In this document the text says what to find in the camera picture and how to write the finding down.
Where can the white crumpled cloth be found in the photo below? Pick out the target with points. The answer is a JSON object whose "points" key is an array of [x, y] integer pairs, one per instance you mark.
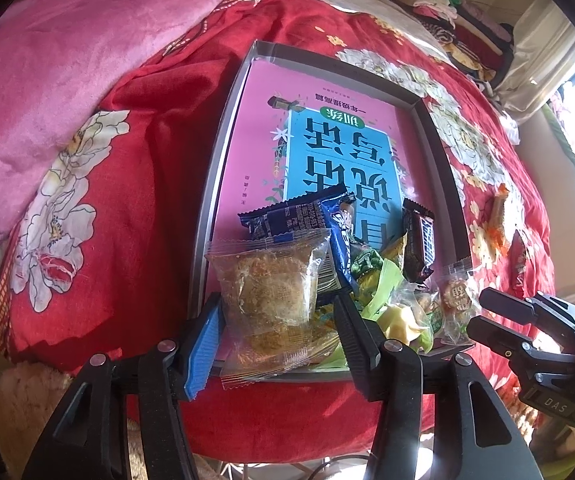
{"points": [[508, 127]]}

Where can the brown chocolate bar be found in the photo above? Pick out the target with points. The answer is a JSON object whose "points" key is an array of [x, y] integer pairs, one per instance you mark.
{"points": [[420, 245]]}

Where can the red floral blanket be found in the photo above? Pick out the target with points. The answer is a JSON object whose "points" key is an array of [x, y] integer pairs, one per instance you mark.
{"points": [[142, 160]]}

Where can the clear packet green label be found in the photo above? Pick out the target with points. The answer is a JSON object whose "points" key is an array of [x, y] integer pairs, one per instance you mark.
{"points": [[431, 322]]}

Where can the yellow-green snack bag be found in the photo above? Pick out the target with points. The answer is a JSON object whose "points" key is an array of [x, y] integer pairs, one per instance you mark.
{"points": [[397, 322]]}

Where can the orange snack packet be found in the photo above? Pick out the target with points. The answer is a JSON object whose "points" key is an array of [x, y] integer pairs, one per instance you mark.
{"points": [[498, 210]]}

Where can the cream curtain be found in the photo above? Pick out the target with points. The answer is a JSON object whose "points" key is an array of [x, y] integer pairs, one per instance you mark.
{"points": [[542, 50]]}

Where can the dark blue snack packet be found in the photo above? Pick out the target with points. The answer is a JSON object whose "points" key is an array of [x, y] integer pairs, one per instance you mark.
{"points": [[287, 215]]}

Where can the pile of folded clothes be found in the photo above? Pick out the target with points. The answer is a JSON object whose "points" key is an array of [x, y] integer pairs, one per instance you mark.
{"points": [[447, 15]]}

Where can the clear meat floss cake packet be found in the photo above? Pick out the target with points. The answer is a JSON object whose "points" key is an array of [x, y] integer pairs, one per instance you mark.
{"points": [[267, 290]]}

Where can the pink quilt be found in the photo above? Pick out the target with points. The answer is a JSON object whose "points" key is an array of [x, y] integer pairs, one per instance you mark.
{"points": [[67, 60]]}

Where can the green patterned snack packet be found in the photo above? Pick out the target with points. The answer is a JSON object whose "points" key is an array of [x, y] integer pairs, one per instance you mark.
{"points": [[372, 265]]}

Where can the grey metal tray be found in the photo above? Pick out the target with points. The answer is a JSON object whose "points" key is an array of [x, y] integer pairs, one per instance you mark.
{"points": [[217, 160]]}

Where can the beige fuzzy cloth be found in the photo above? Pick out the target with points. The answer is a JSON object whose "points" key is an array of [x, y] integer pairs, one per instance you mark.
{"points": [[22, 395]]}

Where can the small clear candy packet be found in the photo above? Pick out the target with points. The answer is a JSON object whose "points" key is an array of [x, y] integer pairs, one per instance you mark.
{"points": [[455, 297]]}

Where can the pink and blue book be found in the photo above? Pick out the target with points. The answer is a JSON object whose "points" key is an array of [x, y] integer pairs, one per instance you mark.
{"points": [[267, 150]]}

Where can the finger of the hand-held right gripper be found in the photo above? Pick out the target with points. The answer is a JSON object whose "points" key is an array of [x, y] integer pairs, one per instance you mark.
{"points": [[510, 305], [497, 337]]}

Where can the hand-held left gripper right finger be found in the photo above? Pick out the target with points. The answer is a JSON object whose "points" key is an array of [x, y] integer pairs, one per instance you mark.
{"points": [[355, 345]]}

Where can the bright blue snack packet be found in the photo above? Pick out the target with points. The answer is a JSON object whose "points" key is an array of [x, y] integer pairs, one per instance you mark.
{"points": [[340, 240]]}

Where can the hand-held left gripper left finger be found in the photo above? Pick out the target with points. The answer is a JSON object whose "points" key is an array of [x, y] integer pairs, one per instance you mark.
{"points": [[202, 350]]}

